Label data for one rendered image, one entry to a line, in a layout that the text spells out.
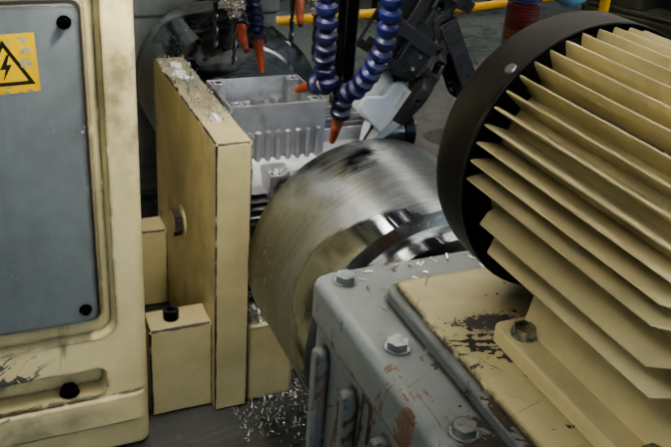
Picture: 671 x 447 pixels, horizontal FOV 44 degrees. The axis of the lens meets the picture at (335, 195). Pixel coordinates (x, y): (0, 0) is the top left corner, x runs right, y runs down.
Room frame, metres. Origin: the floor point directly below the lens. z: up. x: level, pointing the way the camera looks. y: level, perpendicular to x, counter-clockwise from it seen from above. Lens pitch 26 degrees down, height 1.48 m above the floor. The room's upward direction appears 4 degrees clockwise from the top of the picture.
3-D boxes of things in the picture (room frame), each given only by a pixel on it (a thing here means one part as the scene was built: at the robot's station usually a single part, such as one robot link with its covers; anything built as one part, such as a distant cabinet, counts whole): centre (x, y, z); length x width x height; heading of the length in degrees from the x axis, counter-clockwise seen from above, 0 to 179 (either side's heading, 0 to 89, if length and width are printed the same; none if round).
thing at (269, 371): (0.85, 0.08, 0.86); 0.07 x 0.06 x 0.12; 25
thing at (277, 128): (0.96, 0.09, 1.11); 0.12 x 0.11 x 0.07; 115
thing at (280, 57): (1.28, 0.20, 1.04); 0.41 x 0.25 x 0.25; 25
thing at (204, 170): (0.91, 0.20, 0.97); 0.30 x 0.11 x 0.34; 25
